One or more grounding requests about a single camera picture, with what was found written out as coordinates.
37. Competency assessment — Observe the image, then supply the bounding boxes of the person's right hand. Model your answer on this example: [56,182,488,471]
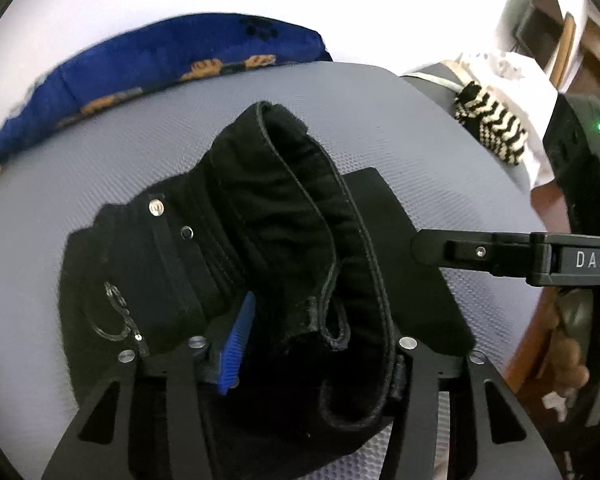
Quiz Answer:
[550,328,590,398]

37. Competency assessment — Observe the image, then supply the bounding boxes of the wooden furniture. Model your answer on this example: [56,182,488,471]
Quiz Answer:
[515,0,600,100]

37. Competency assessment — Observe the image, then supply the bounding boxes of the black pants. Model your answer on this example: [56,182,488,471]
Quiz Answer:
[44,102,475,479]

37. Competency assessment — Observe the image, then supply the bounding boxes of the blue floral blanket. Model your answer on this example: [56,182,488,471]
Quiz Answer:
[0,13,332,174]

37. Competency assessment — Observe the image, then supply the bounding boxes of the black white zigzag cloth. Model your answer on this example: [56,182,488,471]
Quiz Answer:
[454,81,528,166]

